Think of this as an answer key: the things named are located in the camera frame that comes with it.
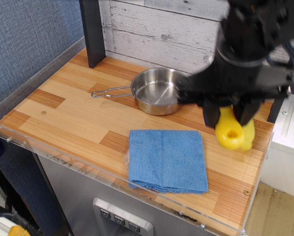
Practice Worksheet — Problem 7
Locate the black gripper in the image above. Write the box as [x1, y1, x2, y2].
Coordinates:
[177, 44, 294, 127]

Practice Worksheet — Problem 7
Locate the white knife yellow handle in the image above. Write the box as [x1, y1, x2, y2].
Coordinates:
[215, 106, 245, 150]

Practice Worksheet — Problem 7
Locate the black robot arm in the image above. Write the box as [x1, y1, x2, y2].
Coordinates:
[177, 0, 294, 127]

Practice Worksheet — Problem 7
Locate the stainless steel pot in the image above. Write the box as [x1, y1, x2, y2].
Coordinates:
[91, 67, 186, 116]

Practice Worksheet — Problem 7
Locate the yellow plastic banana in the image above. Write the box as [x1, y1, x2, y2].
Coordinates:
[240, 119, 255, 151]

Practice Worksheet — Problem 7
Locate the blue folded cloth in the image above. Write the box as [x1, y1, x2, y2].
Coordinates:
[128, 130, 208, 194]

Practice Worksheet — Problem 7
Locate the white appliance at right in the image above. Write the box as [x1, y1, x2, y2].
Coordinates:
[260, 95, 294, 196]

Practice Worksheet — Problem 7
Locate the silver button panel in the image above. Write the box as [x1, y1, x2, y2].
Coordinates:
[92, 197, 154, 236]

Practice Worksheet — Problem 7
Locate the clear acrylic edge guard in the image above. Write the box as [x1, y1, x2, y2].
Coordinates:
[0, 117, 273, 236]

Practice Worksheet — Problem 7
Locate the yellow black object bottom left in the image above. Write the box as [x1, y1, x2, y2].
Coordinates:
[0, 216, 32, 236]

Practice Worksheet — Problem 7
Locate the black left post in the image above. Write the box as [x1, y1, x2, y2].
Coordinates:
[79, 0, 106, 68]

